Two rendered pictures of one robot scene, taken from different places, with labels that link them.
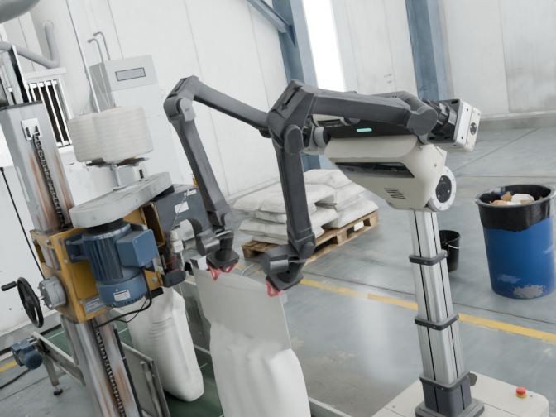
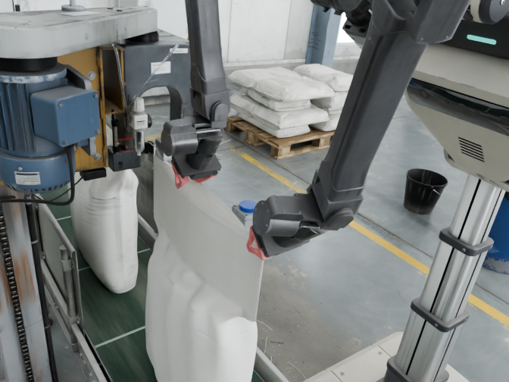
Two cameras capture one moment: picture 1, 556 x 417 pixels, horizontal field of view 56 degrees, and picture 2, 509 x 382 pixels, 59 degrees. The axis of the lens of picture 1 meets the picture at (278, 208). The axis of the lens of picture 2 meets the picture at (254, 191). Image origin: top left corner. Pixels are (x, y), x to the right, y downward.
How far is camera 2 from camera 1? 0.78 m
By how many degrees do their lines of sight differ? 13
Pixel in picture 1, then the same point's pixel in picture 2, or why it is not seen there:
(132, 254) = (52, 123)
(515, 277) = (494, 248)
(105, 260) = (10, 117)
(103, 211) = (17, 36)
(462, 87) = not seen: hidden behind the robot
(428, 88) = not seen: hidden behind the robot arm
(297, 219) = (348, 169)
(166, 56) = not seen: outside the picture
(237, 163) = (244, 32)
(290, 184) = (370, 106)
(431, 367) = (407, 361)
